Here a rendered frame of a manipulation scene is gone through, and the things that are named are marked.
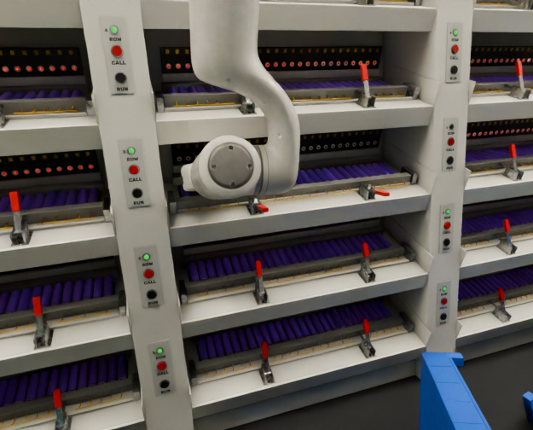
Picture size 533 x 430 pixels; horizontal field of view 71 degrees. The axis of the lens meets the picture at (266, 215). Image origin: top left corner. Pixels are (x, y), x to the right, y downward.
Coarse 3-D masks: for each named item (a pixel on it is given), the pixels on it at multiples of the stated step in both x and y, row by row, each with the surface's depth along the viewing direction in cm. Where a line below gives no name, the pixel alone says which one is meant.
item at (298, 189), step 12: (336, 180) 87; (348, 180) 88; (360, 180) 88; (372, 180) 88; (384, 180) 90; (396, 180) 91; (408, 180) 92; (288, 192) 83; (300, 192) 84; (312, 192) 85; (348, 192) 86; (180, 204) 76; (192, 204) 77; (204, 204) 78; (216, 204) 79
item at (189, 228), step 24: (408, 168) 94; (168, 192) 78; (408, 192) 89; (168, 216) 71; (192, 216) 76; (216, 216) 77; (240, 216) 77; (264, 216) 77; (288, 216) 79; (312, 216) 81; (336, 216) 83; (360, 216) 86; (192, 240) 75; (216, 240) 77
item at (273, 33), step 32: (0, 32) 75; (32, 32) 76; (64, 32) 78; (160, 32) 83; (288, 32) 91; (320, 32) 94; (352, 32) 96; (480, 32) 107; (512, 32) 110; (160, 64) 84; (160, 160) 88
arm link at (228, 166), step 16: (208, 144) 49; (224, 144) 49; (240, 144) 49; (208, 160) 48; (224, 160) 49; (240, 160) 49; (256, 160) 50; (192, 176) 59; (208, 176) 48; (224, 176) 49; (240, 176) 49; (256, 176) 50; (208, 192) 52; (224, 192) 49; (240, 192) 50; (256, 192) 56
